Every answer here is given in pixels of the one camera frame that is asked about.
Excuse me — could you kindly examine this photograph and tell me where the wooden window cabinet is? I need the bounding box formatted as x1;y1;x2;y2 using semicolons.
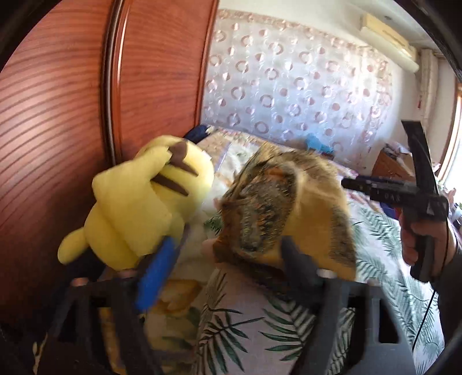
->
371;151;415;182

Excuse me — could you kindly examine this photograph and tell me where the golden brown patterned garment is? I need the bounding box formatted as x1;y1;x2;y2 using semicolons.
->
213;143;356;280

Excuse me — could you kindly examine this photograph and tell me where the teal object at headboard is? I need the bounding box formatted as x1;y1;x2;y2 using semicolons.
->
305;133;334;155

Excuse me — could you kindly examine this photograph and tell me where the pink circle sheer curtain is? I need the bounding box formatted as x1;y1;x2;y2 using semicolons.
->
201;9;392;170

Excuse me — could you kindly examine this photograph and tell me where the white patterned window curtain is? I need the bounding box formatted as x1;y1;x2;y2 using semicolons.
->
419;48;439;131

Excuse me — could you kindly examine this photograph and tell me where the palm leaf bed cover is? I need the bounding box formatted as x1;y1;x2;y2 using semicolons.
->
144;206;445;375

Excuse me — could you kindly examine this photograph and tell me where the yellow plush toy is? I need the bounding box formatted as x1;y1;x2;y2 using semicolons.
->
57;135;215;271

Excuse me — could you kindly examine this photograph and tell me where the white wall air conditioner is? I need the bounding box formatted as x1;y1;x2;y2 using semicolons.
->
359;13;419;74

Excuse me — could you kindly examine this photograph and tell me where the red wooden wardrobe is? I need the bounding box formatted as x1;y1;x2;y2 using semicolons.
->
1;1;218;323

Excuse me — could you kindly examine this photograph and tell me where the person's right hand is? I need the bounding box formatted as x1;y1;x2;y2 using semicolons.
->
398;213;457;278

